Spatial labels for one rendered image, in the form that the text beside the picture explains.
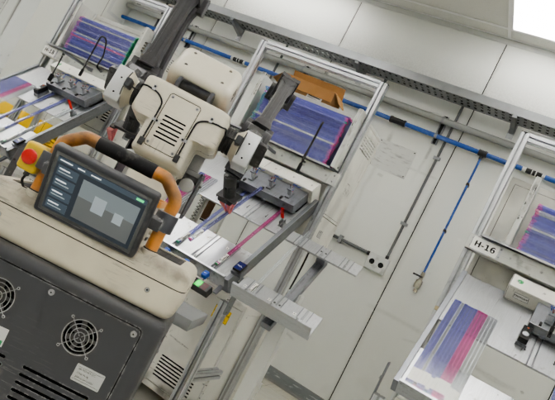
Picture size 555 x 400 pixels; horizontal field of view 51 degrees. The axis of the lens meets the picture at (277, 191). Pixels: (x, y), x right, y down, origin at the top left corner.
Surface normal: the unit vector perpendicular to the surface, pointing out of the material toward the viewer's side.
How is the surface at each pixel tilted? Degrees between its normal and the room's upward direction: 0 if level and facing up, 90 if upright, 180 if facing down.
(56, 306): 90
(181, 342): 90
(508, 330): 44
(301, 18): 90
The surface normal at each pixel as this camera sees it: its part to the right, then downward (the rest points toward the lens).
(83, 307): 0.05, -0.04
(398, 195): -0.35, -0.24
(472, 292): 0.08, -0.80
